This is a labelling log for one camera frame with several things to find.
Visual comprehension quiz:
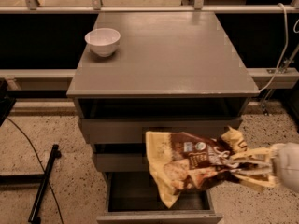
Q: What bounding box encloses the white hanging cable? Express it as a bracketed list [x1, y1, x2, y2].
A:
[259, 2, 291, 92]

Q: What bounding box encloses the grey bottom drawer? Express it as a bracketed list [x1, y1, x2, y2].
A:
[96, 172, 222, 224]

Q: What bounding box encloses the grey top drawer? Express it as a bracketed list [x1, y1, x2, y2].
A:
[78, 118, 242, 144]

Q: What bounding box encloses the upper metal rail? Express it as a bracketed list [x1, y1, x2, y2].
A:
[0, 5, 299, 14]

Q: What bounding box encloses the black floor stand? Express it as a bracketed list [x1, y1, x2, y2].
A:
[0, 144, 62, 224]

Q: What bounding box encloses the brown chip bag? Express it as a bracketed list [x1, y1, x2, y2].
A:
[146, 127, 247, 208]

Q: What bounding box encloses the black floor cable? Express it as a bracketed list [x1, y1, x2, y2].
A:
[5, 117, 65, 224]

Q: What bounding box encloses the grey middle drawer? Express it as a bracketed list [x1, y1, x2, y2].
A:
[93, 153, 149, 172]

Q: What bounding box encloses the black equipment at left edge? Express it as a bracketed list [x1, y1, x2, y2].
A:
[0, 78, 16, 126]

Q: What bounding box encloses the metal bracket stand right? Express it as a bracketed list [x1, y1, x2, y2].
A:
[260, 44, 299, 116]

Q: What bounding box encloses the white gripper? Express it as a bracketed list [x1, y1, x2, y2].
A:
[230, 143, 299, 192]

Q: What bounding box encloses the grey wooden drawer cabinet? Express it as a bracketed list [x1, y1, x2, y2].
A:
[66, 10, 262, 173]

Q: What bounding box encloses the white ceramic bowl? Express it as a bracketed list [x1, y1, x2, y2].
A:
[85, 28, 121, 57]

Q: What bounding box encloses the grey drawer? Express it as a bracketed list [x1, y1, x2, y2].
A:
[96, 172, 222, 224]
[78, 118, 242, 144]
[93, 153, 149, 172]

